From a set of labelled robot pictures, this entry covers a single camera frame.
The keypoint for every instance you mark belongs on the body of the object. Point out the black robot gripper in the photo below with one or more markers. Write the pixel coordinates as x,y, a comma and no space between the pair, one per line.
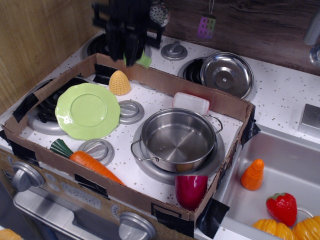
128,28

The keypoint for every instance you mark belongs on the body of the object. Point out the green toy broccoli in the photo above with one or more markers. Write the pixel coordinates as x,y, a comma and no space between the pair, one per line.
144,60

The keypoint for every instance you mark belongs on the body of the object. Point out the stainless steel pot lid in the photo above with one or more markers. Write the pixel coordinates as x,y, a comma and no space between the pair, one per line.
227,72

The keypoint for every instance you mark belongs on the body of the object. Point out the cardboard fence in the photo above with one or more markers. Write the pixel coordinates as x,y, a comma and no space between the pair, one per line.
220,102

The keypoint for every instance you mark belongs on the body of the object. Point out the silver perforated ladle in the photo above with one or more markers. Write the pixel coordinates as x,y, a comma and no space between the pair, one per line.
159,13

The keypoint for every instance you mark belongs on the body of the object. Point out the yellow toy corn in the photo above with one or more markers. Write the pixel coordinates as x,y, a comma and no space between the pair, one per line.
119,84

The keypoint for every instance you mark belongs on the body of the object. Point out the silver stove knob top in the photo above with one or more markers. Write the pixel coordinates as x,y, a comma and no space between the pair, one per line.
174,52

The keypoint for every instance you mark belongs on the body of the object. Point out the silver stove knob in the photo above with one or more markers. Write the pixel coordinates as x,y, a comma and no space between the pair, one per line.
99,149
174,52
131,112

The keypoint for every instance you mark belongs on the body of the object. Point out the black back right burner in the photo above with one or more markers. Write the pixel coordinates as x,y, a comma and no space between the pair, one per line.
191,71

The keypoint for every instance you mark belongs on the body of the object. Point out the silver stove knob middle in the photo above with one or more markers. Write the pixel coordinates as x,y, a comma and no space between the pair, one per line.
131,112

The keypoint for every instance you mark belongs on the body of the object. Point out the purple slotted spatula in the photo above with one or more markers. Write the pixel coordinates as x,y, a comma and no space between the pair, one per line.
207,23

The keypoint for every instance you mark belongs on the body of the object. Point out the white red toy butter dish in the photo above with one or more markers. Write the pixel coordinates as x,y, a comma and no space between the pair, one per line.
190,102

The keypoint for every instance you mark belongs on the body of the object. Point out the green plastic plate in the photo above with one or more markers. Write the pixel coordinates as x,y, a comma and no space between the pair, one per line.
87,111

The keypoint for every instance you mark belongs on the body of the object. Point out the silver stove knob front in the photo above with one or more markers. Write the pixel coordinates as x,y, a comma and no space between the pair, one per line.
99,149

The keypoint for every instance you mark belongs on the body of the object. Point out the black front left burner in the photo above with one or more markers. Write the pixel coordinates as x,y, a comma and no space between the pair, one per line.
43,119

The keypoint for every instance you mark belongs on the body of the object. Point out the dark red plastic cup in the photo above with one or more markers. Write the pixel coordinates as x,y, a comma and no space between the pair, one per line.
190,190

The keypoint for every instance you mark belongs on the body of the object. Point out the silver oven knob left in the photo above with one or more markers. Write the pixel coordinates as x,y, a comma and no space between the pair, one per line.
25,177

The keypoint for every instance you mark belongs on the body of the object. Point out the silver oven knob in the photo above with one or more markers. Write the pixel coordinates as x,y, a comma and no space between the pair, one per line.
135,227
25,177

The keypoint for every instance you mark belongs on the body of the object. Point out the silver faucet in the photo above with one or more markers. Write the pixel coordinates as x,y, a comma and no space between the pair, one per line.
311,37

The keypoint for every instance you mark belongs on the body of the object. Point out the small orange toy carrot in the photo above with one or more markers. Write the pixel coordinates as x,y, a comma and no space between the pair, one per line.
252,177

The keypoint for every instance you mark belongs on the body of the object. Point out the silver oven knob right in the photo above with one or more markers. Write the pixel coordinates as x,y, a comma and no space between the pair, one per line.
135,227

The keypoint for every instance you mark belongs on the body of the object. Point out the grey sink basin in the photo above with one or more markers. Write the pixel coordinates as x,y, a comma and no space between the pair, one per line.
291,165

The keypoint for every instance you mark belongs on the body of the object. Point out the yellow toy bottom left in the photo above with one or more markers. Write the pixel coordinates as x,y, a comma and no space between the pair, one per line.
8,234

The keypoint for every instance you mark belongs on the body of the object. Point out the red toy strawberry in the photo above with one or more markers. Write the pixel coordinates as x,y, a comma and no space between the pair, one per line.
283,207

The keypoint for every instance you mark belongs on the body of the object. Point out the silver oven door handle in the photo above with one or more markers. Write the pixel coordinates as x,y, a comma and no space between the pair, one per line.
67,220

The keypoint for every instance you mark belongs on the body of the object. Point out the silver faucet handle base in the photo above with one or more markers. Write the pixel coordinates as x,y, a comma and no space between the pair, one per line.
309,123

